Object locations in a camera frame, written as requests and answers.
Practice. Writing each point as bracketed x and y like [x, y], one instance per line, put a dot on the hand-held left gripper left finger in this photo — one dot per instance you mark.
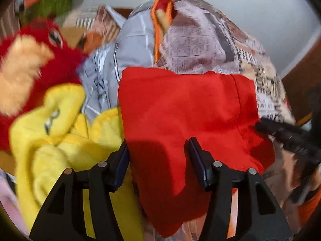
[120, 168]

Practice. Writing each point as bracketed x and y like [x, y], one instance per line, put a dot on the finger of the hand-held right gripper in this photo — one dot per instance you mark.
[280, 131]
[301, 190]

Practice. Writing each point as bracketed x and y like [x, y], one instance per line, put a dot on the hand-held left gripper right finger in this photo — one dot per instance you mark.
[198, 163]

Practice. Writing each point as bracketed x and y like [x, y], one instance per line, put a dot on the red zip sweatshirt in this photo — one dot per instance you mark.
[175, 110]

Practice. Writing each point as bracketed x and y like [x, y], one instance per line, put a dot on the wooden door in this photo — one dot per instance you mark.
[301, 80]

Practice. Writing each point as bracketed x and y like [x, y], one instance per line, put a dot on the yellow plush toy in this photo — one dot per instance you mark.
[62, 150]

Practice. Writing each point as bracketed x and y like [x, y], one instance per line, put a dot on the pink cloth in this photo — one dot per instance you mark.
[10, 205]

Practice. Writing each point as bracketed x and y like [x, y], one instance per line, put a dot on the red plush toy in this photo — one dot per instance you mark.
[62, 62]

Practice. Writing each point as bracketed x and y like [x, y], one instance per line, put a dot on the grey striped cloth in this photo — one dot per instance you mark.
[130, 47]

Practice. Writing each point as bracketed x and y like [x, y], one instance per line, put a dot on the newspaper print blanket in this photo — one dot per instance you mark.
[195, 35]

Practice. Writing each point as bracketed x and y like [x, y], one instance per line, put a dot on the orange trimmed cloth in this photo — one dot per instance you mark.
[156, 30]

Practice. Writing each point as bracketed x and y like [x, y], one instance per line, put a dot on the brown cardboard box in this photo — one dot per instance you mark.
[72, 36]

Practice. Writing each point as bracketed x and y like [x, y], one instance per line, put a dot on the green patterned bag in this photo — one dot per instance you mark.
[52, 5]

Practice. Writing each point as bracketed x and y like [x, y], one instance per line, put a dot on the striped brown cloth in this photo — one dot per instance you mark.
[10, 22]

